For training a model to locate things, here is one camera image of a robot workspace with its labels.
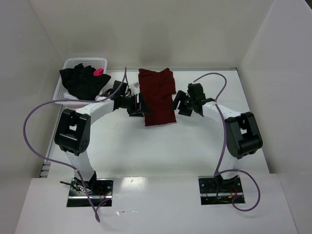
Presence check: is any black t-shirt in basket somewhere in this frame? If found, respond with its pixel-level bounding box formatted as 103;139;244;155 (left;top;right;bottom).
59;63;111;100

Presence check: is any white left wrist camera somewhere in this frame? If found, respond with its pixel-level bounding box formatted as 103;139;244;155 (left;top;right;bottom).
130;82;139;90

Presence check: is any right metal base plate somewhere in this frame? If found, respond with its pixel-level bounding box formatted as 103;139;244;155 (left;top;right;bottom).
198;175;245;205

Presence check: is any metal base plate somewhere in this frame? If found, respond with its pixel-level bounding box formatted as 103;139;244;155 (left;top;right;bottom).
66;178;114;208
198;175;245;205

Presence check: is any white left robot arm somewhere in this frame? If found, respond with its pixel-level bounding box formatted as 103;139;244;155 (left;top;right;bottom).
54;81;151;193

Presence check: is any dark red t-shirt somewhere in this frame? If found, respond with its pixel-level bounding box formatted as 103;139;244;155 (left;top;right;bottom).
138;68;176;127

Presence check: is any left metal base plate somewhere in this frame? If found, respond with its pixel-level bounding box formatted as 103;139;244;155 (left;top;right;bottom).
66;178;114;208

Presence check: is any pink garment in basket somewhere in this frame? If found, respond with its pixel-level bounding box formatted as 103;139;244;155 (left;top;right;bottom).
93;68;104;77

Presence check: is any grey bracket at left edge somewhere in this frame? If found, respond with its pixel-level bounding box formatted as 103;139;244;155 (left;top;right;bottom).
39;161;51;178

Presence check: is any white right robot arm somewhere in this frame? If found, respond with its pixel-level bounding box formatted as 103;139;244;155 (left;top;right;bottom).
171;83;263;188

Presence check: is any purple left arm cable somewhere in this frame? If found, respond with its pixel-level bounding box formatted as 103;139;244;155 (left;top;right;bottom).
23;67;129;223

